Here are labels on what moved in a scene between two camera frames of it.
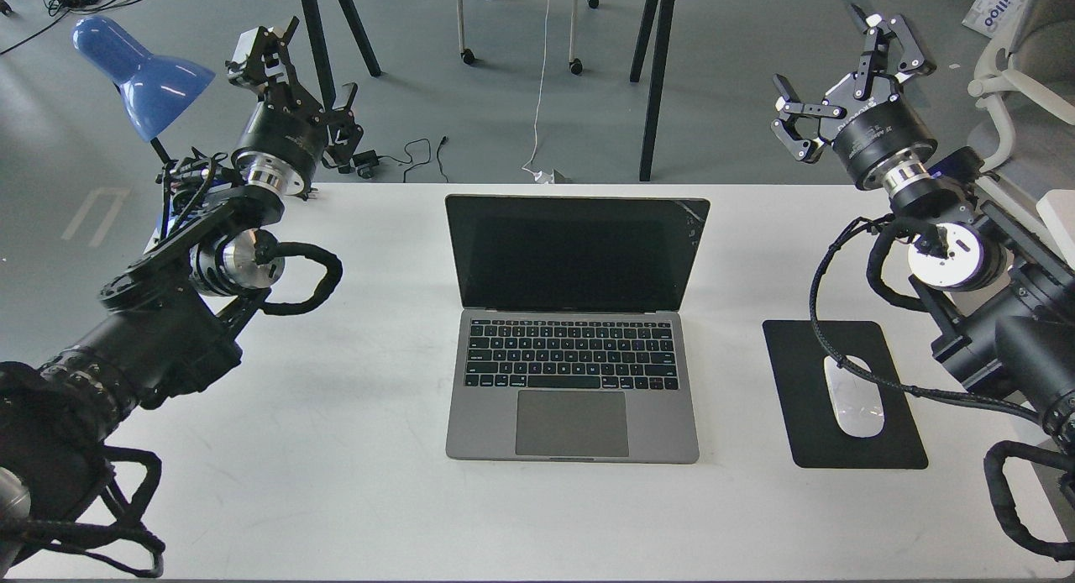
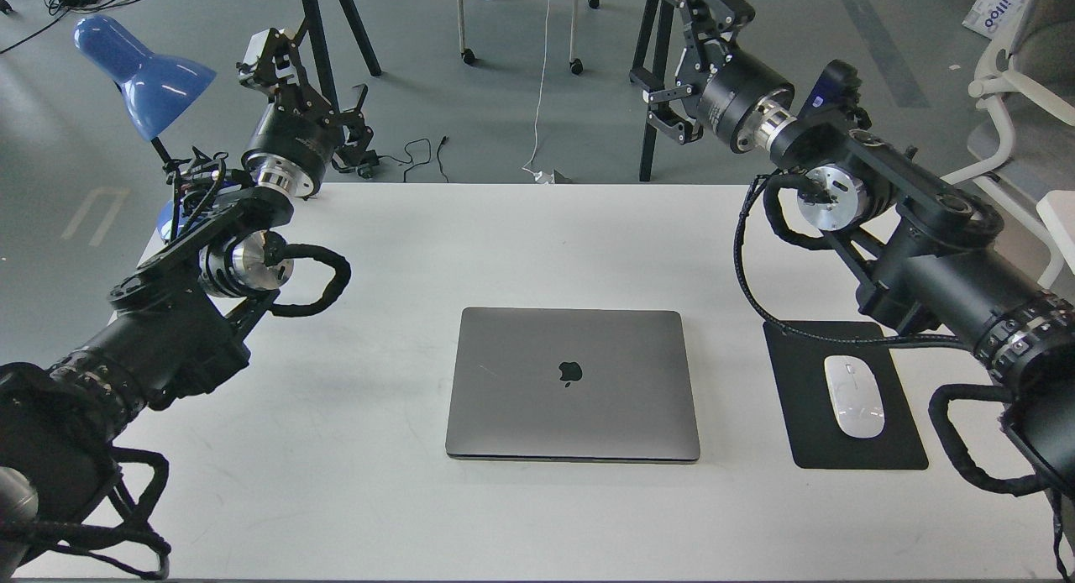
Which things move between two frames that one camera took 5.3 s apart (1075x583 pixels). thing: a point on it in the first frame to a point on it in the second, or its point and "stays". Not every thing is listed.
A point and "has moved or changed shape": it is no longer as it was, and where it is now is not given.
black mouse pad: [816, 438] stays
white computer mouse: [857, 401] stays
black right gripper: [871, 123] to [740, 94]
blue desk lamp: [157, 91] stays
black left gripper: [285, 139] stays
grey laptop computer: [577, 338] has moved or changed shape
